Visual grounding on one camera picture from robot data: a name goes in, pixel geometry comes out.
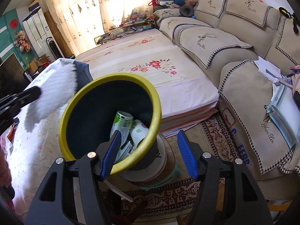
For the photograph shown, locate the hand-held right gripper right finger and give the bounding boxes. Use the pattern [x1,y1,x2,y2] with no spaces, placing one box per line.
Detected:
[177,130,273,225]

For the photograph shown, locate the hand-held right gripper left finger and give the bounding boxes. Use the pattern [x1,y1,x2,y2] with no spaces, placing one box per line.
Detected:
[23,130,122,225]

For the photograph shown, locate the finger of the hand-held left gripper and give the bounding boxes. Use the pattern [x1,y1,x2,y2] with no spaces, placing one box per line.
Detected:
[13,86,42,109]

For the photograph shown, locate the green and white can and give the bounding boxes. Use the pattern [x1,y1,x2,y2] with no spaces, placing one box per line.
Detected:
[110,111,134,143]

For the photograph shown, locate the black bin with yellow rim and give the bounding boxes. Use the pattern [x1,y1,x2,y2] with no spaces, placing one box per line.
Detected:
[58,73,162,175]

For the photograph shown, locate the patterned rug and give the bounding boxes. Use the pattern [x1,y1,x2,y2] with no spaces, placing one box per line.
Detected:
[101,112,256,216]

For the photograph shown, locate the large black television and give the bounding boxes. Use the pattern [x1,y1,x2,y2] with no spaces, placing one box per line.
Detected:
[0,53,30,96]

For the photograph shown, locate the open cardboard box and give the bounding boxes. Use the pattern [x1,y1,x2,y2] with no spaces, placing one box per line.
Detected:
[29,54,51,73]

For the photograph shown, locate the artificial flower decoration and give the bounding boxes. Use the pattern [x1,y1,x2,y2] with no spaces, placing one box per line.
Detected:
[13,30,32,52]

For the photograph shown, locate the dark blue cloth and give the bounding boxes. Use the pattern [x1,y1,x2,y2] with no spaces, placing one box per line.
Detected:
[74,61,92,86]

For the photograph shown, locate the white refrigerator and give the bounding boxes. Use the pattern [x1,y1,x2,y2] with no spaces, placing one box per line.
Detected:
[22,7,51,50]

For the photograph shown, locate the brown wooden board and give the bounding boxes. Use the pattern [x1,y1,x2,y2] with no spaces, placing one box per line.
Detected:
[43,10,73,58]

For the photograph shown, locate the floral mattress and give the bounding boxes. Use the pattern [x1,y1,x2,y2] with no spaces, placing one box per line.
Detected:
[74,28,221,137]

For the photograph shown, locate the cream embroidered curtain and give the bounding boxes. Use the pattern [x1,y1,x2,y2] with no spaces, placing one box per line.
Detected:
[96,0,174,29]
[40,0,105,57]

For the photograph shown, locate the beige sofa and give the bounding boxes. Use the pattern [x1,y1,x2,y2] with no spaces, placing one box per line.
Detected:
[153,0,300,188]

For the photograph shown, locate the glass coffee table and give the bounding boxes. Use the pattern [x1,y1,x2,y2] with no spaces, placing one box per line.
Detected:
[94,21,157,45]

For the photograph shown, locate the clear plastic folder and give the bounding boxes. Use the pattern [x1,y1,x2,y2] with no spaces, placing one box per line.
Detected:
[266,84,300,149]

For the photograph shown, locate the loose white papers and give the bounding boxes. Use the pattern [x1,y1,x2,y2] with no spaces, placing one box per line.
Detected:
[253,56,285,83]

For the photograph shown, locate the pile of books and packets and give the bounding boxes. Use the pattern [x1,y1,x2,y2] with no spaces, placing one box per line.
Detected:
[119,12,156,32]

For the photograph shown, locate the dark neck pillow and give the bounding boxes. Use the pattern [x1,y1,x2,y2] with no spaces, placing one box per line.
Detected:
[179,5,195,17]

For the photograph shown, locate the yellow and black plush toy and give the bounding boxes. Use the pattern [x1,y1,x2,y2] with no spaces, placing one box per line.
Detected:
[279,7,300,33]

